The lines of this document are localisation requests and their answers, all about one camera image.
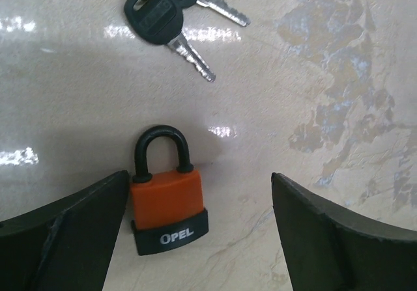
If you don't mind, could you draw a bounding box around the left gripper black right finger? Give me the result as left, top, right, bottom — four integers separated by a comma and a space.
271, 173, 416, 290

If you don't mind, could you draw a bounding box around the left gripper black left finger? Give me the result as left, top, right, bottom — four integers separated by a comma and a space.
1, 171, 129, 290

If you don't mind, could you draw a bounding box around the orange black padlock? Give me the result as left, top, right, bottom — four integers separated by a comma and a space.
130, 125, 209, 256

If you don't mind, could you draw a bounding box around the black key bunch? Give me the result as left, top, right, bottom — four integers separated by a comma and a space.
124, 0, 250, 82

